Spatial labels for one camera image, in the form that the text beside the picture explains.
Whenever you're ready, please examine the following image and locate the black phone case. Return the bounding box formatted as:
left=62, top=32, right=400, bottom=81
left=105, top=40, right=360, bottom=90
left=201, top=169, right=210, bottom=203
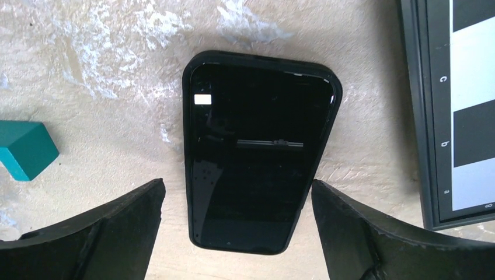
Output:
left=182, top=50, right=343, bottom=256

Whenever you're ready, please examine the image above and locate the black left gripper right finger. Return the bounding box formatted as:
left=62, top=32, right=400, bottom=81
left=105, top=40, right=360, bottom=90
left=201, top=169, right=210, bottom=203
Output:
left=311, top=180, right=494, bottom=279

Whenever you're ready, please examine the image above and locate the teal arch block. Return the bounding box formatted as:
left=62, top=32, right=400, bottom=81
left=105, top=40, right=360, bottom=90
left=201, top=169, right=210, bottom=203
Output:
left=1, top=120, right=60, bottom=181

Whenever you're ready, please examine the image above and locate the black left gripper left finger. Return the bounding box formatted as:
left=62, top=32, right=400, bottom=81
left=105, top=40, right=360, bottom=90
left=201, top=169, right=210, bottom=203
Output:
left=1, top=178, right=166, bottom=279

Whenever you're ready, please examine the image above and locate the black smartphone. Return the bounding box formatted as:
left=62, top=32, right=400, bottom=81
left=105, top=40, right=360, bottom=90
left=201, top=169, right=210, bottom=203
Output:
left=189, top=62, right=335, bottom=251

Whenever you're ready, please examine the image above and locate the black white chessboard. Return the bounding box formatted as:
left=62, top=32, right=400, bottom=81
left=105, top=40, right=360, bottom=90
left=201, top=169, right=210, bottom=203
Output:
left=399, top=1, right=494, bottom=230

